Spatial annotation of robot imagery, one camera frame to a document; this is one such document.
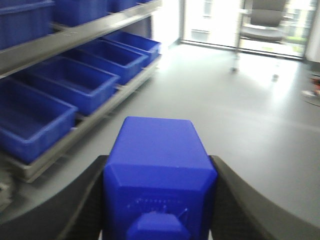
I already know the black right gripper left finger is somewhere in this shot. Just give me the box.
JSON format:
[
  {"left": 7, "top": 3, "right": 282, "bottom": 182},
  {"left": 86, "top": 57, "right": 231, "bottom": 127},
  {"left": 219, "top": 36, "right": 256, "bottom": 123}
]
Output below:
[{"left": 0, "top": 155, "right": 108, "bottom": 240}]

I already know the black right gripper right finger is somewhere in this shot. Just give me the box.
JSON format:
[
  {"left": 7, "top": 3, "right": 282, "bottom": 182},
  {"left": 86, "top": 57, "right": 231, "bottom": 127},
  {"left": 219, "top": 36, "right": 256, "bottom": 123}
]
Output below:
[{"left": 209, "top": 155, "right": 320, "bottom": 240}]

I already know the steel shelf rack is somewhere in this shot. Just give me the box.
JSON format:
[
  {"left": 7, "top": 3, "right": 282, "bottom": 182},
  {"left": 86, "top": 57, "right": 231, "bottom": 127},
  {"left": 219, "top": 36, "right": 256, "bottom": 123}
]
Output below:
[{"left": 0, "top": 0, "right": 163, "bottom": 183}]

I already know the blue upper shelf bin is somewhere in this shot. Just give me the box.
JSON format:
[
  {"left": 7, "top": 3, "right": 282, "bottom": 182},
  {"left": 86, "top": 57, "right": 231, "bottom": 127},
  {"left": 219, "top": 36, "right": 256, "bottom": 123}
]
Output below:
[{"left": 0, "top": 0, "right": 55, "bottom": 50}]

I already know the blue gripper centre block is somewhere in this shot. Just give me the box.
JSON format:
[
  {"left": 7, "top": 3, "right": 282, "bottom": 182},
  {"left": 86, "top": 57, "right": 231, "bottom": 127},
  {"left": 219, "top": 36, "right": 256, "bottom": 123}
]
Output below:
[{"left": 102, "top": 116, "right": 218, "bottom": 240}]

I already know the blue plastic bin near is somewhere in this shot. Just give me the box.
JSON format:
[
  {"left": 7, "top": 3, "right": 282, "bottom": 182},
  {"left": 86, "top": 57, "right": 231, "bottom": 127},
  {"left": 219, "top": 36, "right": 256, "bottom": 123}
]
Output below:
[{"left": 0, "top": 78, "right": 78, "bottom": 165}]

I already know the blue plastic bin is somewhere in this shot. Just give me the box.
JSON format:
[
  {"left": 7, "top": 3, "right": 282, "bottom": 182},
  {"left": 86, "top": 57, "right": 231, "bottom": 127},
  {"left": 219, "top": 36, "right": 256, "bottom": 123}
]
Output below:
[
  {"left": 0, "top": 78, "right": 78, "bottom": 165},
  {"left": 62, "top": 40, "right": 148, "bottom": 86},
  {"left": 100, "top": 30, "right": 161, "bottom": 68},
  {"left": 12, "top": 56, "right": 120, "bottom": 116}
]

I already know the grey office chair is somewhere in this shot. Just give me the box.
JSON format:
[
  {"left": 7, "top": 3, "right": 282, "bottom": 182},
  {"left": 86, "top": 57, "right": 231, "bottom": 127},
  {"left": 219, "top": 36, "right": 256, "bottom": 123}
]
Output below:
[{"left": 230, "top": 0, "right": 289, "bottom": 74}]

